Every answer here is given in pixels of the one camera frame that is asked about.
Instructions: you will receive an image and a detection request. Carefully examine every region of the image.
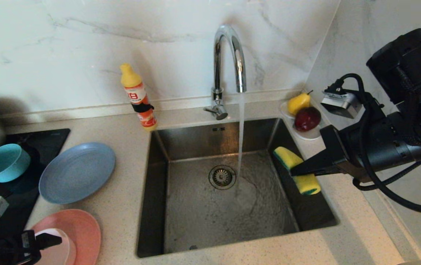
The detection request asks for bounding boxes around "small pale pink plate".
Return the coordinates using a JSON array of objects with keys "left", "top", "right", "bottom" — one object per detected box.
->
[{"left": 30, "top": 228, "right": 77, "bottom": 265}]

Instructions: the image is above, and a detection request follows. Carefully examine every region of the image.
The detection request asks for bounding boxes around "yellow fish-shaped sponge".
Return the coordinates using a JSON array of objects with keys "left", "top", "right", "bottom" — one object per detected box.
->
[{"left": 273, "top": 146, "right": 322, "bottom": 196}]

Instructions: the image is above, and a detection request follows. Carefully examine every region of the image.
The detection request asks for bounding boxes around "teal bowl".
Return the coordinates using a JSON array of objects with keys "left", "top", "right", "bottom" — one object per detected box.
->
[{"left": 0, "top": 144, "right": 32, "bottom": 183}]

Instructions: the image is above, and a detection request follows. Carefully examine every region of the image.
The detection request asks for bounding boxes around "yellow-capped dish soap bottle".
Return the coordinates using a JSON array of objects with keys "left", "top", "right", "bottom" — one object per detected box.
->
[{"left": 120, "top": 63, "right": 158, "bottom": 132}]

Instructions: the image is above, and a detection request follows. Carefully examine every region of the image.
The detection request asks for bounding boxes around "stainless steel sink basin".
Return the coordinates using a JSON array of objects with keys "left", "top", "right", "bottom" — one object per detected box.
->
[{"left": 137, "top": 118, "right": 340, "bottom": 258}]

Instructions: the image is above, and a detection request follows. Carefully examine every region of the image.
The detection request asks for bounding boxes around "small white fruit dish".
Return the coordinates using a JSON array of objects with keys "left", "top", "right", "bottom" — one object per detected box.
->
[{"left": 279, "top": 101, "right": 323, "bottom": 141}]

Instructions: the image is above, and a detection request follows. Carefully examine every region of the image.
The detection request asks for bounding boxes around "large pink plate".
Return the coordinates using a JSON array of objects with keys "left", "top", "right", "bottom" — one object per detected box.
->
[{"left": 29, "top": 209, "right": 102, "bottom": 265}]

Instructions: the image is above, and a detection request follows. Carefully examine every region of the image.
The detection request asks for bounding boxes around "dark red apple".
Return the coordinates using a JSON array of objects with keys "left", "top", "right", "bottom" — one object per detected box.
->
[{"left": 294, "top": 107, "right": 322, "bottom": 133}]

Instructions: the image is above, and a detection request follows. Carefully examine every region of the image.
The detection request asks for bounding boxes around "yellow pear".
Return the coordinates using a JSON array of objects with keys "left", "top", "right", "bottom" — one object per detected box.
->
[{"left": 287, "top": 91, "right": 313, "bottom": 117}]

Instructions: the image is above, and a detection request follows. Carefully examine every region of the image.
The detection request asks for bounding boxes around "black frying pan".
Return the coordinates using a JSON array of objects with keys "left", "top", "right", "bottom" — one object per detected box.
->
[{"left": 0, "top": 145, "right": 42, "bottom": 210}]

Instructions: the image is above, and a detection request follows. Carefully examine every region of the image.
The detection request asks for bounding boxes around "blue plate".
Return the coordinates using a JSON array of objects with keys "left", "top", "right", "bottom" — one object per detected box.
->
[{"left": 39, "top": 142, "right": 116, "bottom": 205}]

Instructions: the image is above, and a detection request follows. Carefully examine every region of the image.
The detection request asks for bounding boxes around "running tap water stream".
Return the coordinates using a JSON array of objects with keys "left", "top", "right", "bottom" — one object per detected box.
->
[{"left": 236, "top": 92, "right": 246, "bottom": 195}]

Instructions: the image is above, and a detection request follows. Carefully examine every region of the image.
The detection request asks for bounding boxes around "round metal drain strainer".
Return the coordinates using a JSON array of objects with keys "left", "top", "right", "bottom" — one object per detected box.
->
[{"left": 209, "top": 165, "right": 237, "bottom": 190}]

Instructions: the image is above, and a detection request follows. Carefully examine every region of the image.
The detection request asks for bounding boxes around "black induction cooktop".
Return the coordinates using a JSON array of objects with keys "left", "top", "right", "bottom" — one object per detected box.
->
[{"left": 0, "top": 128, "right": 72, "bottom": 240}]

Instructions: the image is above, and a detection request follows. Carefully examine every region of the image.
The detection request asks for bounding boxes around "chrome gooseneck faucet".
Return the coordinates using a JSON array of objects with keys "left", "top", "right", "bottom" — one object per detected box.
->
[{"left": 203, "top": 25, "right": 247, "bottom": 121}]

